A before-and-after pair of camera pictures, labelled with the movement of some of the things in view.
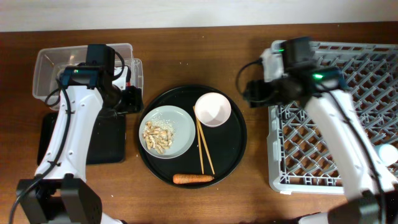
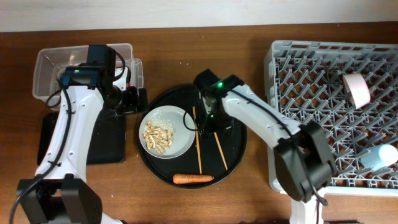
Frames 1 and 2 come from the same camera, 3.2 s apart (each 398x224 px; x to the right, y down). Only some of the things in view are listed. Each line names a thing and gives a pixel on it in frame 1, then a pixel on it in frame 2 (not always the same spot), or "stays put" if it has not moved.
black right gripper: x=265 y=91 to x=207 y=123
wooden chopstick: x=205 y=144 to x=220 y=148
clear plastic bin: x=47 y=63 stays put
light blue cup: x=387 y=154 stays put
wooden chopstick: x=199 y=142 stays put
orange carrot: x=181 y=178 stays put
